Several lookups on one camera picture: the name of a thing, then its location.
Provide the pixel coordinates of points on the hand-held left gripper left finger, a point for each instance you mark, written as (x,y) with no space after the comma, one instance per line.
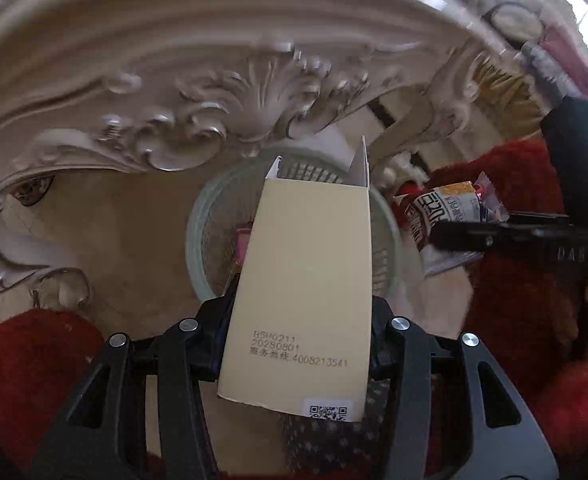
(208,332)

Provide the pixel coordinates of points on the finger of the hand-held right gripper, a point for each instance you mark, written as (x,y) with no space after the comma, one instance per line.
(489,237)
(539,216)

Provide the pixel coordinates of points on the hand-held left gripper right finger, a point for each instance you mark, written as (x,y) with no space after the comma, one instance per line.
(385,342)

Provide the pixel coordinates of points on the white and red snack packet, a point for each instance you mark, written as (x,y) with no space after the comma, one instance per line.
(444,205)

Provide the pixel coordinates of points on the translucent plastic basket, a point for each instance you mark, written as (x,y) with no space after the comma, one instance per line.
(208,240)

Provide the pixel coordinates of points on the cream cardboard box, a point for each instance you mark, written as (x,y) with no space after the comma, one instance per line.
(299,270)

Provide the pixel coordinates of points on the pink wrapper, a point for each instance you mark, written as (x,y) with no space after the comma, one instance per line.
(243,246)

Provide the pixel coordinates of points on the pink cloth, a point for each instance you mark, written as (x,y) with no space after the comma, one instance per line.
(574,60)

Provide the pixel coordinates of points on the beige fringed cushion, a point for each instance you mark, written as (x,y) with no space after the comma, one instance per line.
(504,90)

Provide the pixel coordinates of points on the dark dotted cloth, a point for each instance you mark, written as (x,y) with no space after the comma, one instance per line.
(324,447)

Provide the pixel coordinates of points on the carved cream table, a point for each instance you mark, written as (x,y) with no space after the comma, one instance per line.
(173,85)

